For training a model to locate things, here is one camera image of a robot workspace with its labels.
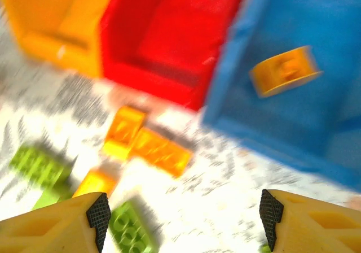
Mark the blue plastic bin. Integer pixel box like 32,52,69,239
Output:
201,0,361,193

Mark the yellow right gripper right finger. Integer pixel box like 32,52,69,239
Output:
259,189,361,253

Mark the yellow curved lego with number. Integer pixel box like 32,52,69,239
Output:
104,106,147,146

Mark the long orange lego brick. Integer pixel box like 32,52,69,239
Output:
132,127,194,179

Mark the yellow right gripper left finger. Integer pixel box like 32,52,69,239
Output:
0,192,111,253

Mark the yellow plastic bin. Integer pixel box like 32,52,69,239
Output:
0,0,119,78

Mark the long green lego brick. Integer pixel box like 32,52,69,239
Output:
8,144,73,191

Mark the red plastic bin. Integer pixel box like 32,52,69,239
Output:
100,0,249,111

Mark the light green lego brick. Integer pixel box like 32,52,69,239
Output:
31,189,71,211

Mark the small yellow lego brick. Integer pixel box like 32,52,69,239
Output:
100,139,132,162

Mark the yellow window frame lego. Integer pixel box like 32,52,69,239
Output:
248,45,324,99

